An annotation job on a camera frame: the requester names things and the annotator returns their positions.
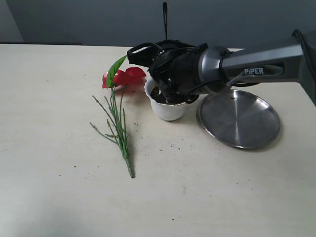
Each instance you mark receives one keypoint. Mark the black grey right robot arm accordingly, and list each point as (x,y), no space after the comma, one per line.
(288,60)

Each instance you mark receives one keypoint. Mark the round stainless steel plate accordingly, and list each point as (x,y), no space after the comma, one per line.
(239,119)

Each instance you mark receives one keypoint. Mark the dark soil in pot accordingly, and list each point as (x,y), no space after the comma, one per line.
(158,96)

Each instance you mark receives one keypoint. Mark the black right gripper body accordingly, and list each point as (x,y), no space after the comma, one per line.
(175,69)

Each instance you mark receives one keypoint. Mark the white scalloped flower pot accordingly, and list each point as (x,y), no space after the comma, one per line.
(165,112)

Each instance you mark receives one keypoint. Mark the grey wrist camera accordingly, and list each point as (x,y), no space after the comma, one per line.
(143,54)

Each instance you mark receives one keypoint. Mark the stainless steel spork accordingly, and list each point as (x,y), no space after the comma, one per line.
(165,18)

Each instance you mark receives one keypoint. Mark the artificial red flower green stems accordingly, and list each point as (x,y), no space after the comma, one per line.
(116,117)

